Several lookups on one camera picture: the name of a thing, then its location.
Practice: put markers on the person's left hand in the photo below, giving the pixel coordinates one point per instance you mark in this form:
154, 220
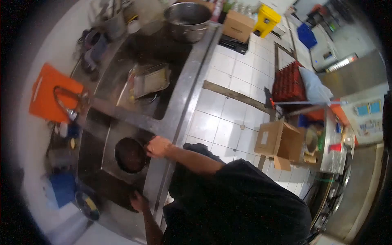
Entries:
139, 202

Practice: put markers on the person's right hand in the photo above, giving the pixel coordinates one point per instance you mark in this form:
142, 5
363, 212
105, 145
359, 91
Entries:
158, 147

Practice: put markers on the person's left fingers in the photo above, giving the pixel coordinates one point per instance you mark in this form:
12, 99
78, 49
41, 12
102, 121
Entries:
133, 196

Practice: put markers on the person's right fingers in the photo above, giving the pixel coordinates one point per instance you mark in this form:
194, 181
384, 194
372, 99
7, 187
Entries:
149, 148

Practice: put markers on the round black pan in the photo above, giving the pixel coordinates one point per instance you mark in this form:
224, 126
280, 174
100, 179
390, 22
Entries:
130, 155

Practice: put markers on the dark rectangular tray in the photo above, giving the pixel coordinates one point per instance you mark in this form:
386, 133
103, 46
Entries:
111, 186

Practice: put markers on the bowl with yellow sponge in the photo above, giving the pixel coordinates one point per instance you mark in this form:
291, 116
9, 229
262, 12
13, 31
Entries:
88, 205

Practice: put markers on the steel sink counter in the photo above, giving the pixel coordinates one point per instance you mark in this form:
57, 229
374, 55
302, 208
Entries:
171, 104

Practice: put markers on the person's legs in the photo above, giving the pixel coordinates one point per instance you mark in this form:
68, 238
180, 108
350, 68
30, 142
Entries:
200, 150

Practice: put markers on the steel baking tray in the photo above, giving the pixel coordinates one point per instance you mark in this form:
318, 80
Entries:
150, 82

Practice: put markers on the blue cloth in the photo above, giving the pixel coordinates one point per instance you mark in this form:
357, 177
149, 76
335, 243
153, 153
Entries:
63, 188

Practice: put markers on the steel faucet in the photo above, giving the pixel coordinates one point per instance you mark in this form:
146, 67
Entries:
68, 105

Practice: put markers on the wooden plank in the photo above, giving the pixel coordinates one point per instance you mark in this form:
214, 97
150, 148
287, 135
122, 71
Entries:
235, 95

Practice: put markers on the person's body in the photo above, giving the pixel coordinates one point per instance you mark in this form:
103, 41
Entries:
242, 205

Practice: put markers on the dark jug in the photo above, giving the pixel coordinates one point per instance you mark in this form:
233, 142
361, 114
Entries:
93, 49

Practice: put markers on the orange cutting board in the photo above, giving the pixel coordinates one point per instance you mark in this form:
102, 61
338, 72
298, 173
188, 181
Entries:
46, 92

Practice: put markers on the white cup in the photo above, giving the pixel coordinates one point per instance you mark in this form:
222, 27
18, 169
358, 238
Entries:
133, 26

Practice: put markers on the open cardboard box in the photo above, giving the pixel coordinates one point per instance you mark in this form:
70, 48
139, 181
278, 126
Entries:
277, 142

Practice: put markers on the steel utensil holder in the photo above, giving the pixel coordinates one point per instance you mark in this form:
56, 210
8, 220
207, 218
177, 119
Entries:
115, 23

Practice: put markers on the large steel pot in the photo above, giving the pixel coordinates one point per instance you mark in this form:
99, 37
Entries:
187, 21

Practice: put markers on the black floor crate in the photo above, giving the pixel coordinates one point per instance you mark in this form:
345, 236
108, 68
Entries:
233, 45

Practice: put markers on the closed cardboard box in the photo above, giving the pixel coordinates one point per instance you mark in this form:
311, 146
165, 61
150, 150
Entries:
237, 27

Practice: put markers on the stack of red trays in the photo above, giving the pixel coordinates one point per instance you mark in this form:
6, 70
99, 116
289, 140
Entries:
288, 84

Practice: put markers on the yellow mop bucket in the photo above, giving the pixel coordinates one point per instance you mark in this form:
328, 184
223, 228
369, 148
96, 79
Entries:
266, 20

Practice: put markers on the white sack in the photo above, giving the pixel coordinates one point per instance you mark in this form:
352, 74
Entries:
314, 87

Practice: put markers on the steel work table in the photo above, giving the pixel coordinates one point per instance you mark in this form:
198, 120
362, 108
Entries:
333, 153

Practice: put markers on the gas stove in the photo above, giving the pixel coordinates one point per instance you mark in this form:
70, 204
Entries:
332, 199

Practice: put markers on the blue plastic bin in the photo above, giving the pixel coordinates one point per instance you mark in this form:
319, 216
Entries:
307, 36

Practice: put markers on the white cabinet with posters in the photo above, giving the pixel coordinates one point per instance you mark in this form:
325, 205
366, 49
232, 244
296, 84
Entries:
367, 116

